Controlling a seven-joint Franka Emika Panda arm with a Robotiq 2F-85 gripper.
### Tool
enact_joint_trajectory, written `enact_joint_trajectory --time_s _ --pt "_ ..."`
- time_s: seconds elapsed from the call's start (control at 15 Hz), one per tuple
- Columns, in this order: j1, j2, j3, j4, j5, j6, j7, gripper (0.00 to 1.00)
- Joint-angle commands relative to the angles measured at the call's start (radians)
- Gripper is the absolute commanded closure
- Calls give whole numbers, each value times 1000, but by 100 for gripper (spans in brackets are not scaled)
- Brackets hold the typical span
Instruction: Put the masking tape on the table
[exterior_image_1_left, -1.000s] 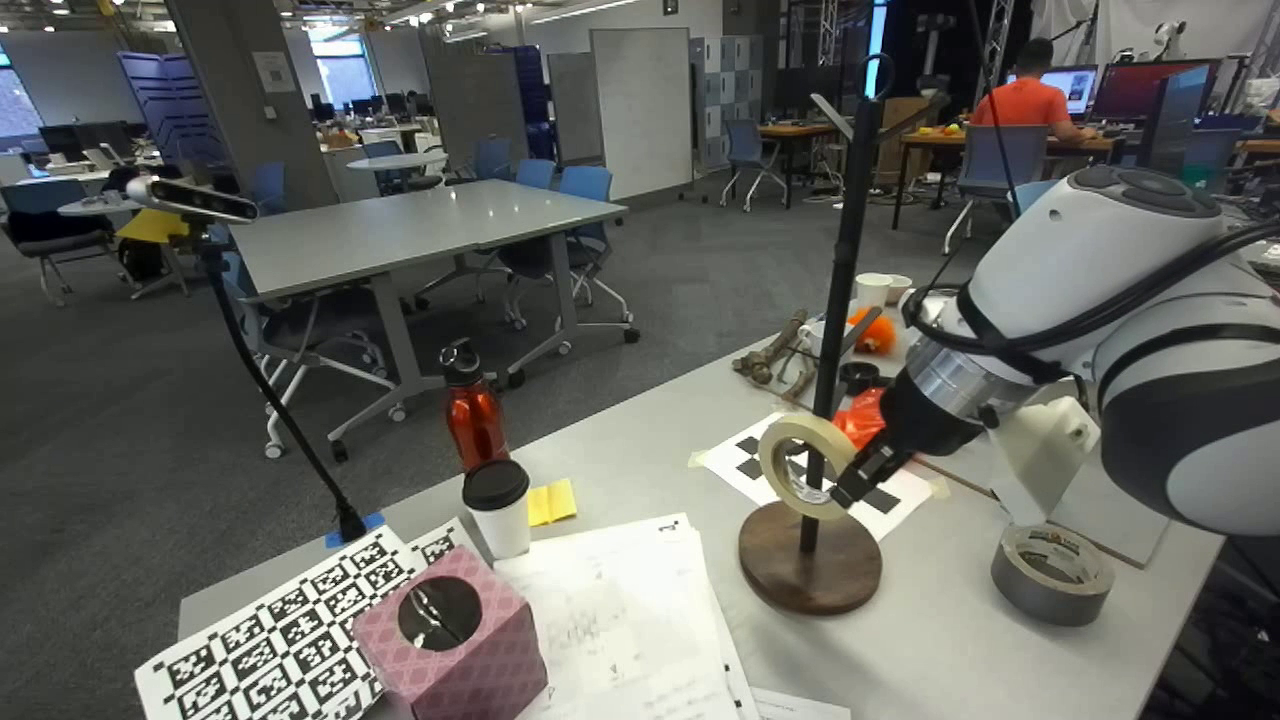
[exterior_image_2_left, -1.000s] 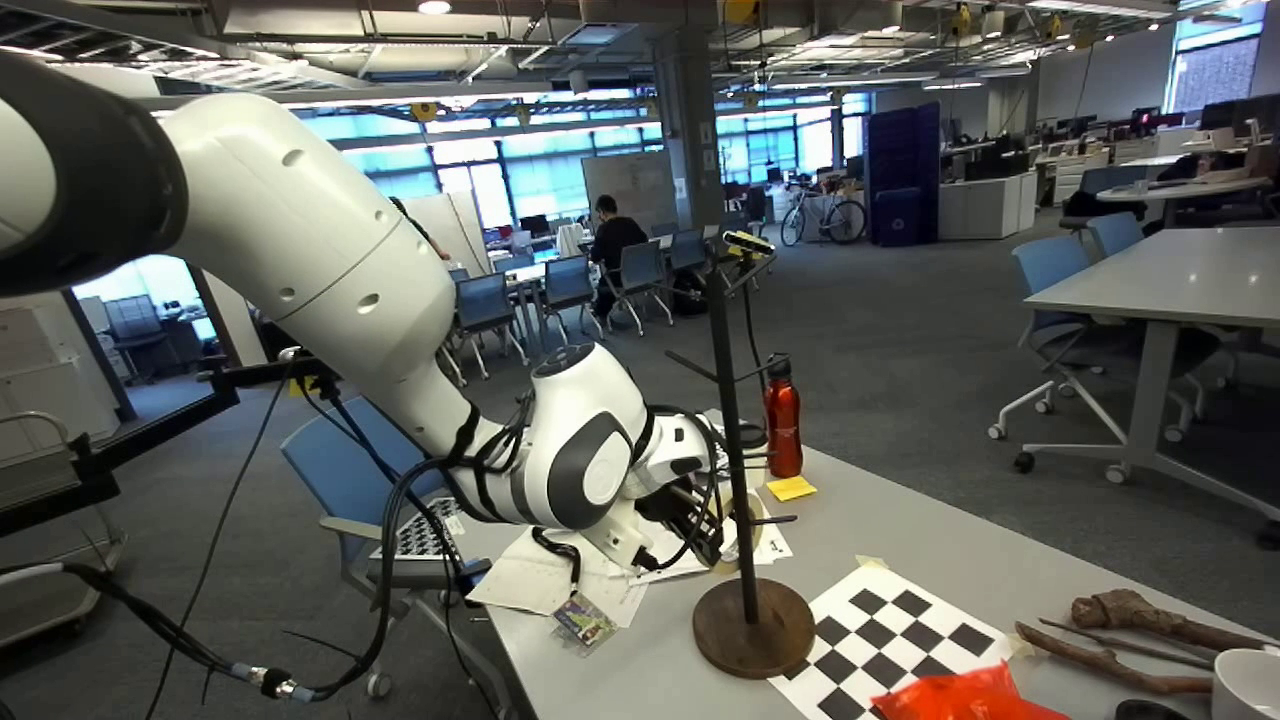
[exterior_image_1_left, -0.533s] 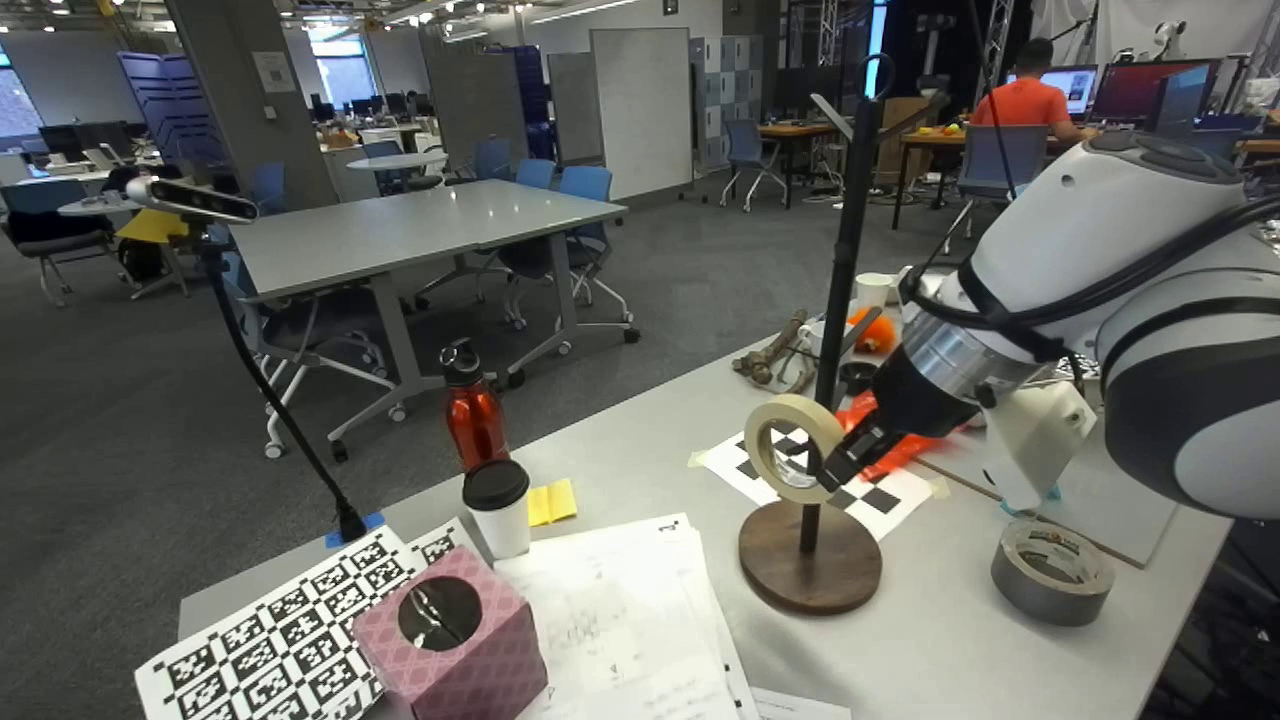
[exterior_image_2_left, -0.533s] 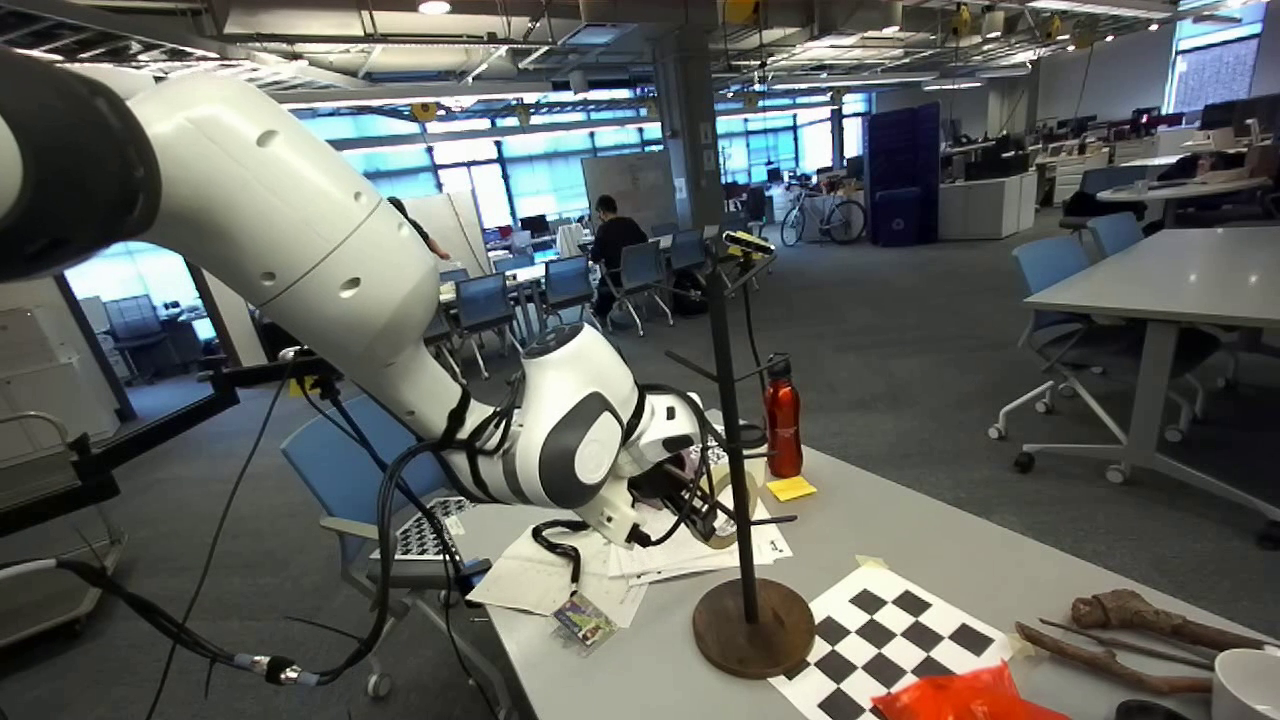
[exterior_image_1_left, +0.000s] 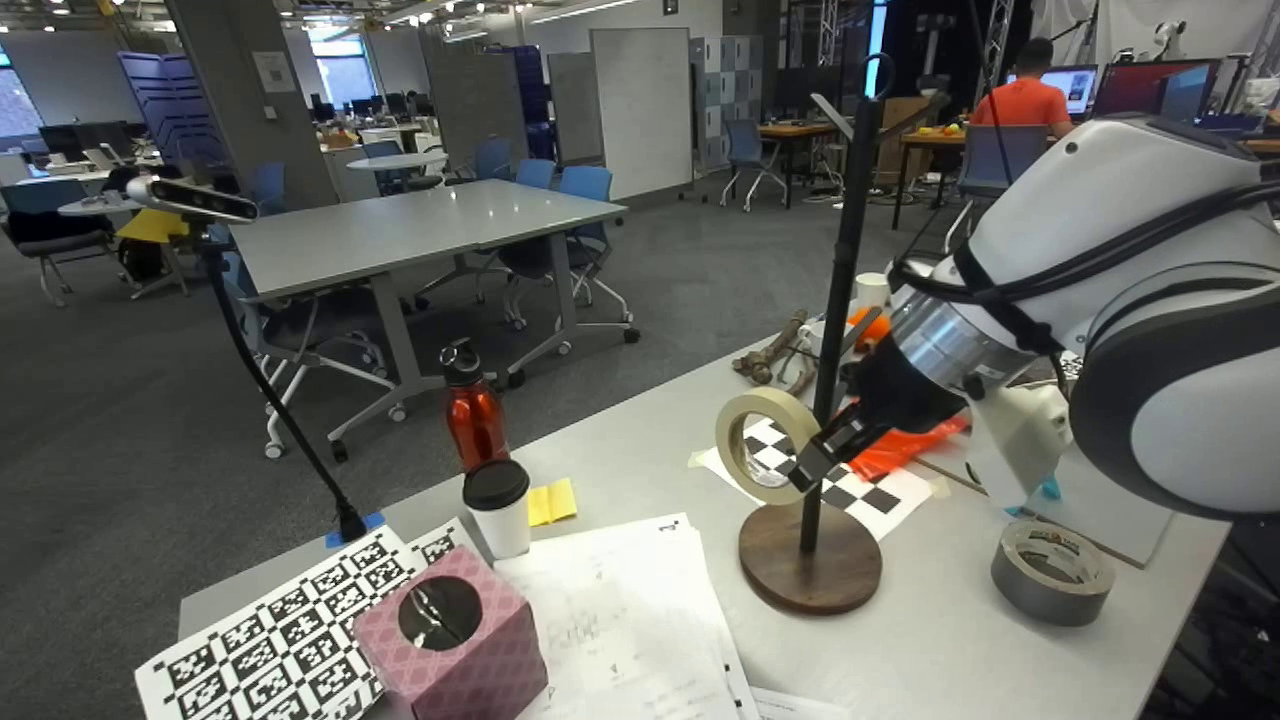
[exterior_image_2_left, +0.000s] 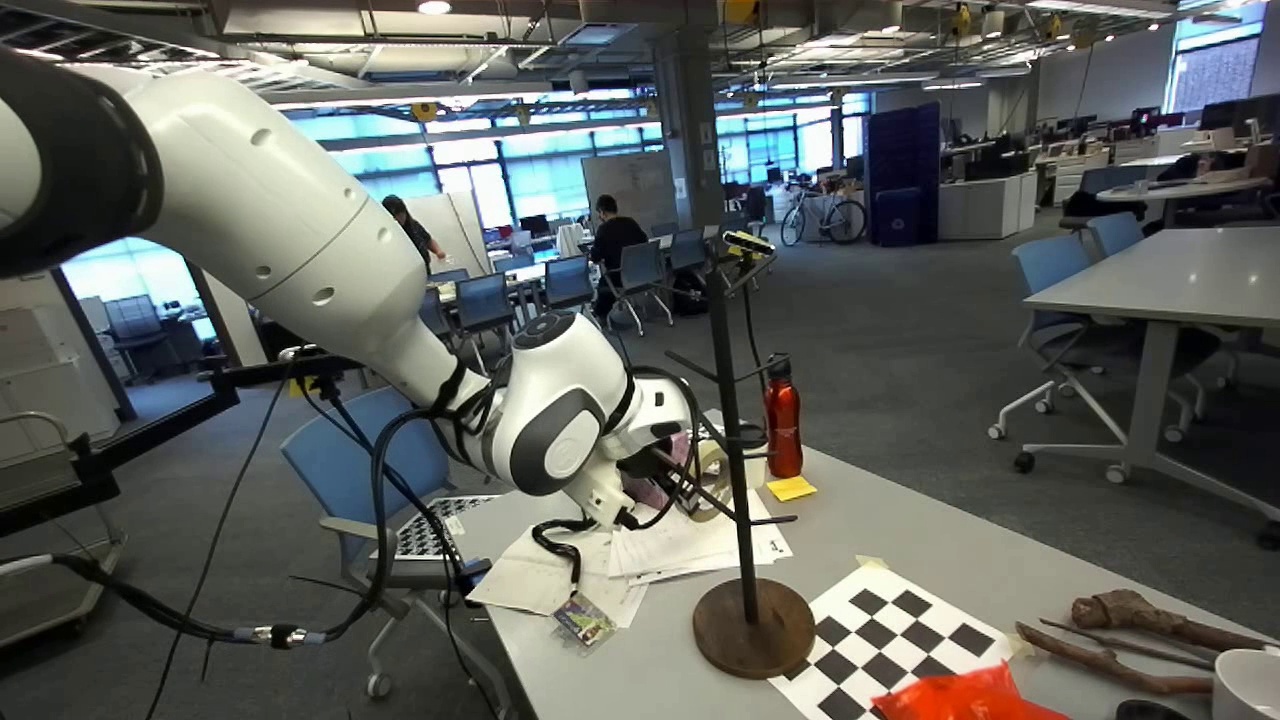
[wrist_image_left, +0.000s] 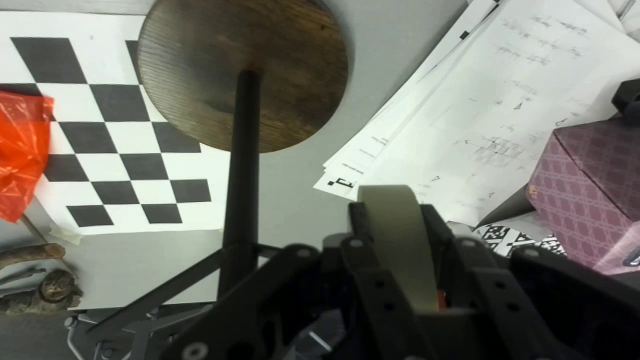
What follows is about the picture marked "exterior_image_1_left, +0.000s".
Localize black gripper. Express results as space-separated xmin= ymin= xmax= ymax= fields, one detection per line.
xmin=784 ymin=334 xmax=968 ymax=501

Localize person in orange shirt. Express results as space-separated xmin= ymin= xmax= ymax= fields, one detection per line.
xmin=968 ymin=31 xmax=1100 ymax=141

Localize tag marker sheet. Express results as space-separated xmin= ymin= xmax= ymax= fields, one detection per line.
xmin=132 ymin=514 xmax=471 ymax=720

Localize yellow sticky note pad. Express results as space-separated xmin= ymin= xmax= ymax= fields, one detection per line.
xmin=523 ymin=474 xmax=584 ymax=530

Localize camera on black gooseneck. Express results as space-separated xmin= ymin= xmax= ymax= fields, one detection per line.
xmin=121 ymin=168 xmax=393 ymax=551

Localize orange plastic bag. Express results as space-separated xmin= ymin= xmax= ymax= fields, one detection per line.
xmin=849 ymin=409 xmax=977 ymax=485

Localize white board panel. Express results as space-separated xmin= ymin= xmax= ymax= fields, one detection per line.
xmin=589 ymin=25 xmax=699 ymax=204

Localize grey duct tape roll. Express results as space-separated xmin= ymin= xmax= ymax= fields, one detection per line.
xmin=986 ymin=519 xmax=1121 ymax=632

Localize pink tissue box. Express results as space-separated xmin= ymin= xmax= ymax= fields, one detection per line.
xmin=349 ymin=545 xmax=553 ymax=720

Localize grey office table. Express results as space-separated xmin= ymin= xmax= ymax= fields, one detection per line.
xmin=217 ymin=177 xmax=630 ymax=458

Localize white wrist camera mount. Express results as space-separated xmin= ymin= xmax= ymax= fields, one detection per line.
xmin=968 ymin=356 xmax=1080 ymax=501

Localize red water bottle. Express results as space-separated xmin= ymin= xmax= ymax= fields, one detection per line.
xmin=444 ymin=377 xmax=513 ymax=470

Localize black white checkerboard sheet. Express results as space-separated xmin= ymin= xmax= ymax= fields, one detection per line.
xmin=689 ymin=409 xmax=941 ymax=545

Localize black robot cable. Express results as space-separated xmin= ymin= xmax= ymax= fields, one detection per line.
xmin=889 ymin=177 xmax=1280 ymax=362

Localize white paper sheets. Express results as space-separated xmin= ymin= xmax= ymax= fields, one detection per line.
xmin=488 ymin=507 xmax=856 ymax=720

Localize white cup with black lid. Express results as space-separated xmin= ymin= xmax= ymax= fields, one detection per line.
xmin=460 ymin=457 xmax=534 ymax=563

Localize beige masking tape roll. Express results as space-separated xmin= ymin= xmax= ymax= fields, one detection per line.
xmin=713 ymin=385 xmax=824 ymax=507

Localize wooden stand with black pole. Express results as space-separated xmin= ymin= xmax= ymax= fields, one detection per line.
xmin=734 ymin=0 xmax=897 ymax=618

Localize thick brown wooden stick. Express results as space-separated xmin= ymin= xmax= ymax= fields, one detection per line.
xmin=726 ymin=307 xmax=817 ymax=391

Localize blue office chair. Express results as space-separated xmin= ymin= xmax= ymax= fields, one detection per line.
xmin=202 ymin=218 xmax=413 ymax=462
xmin=507 ymin=157 xmax=644 ymax=352

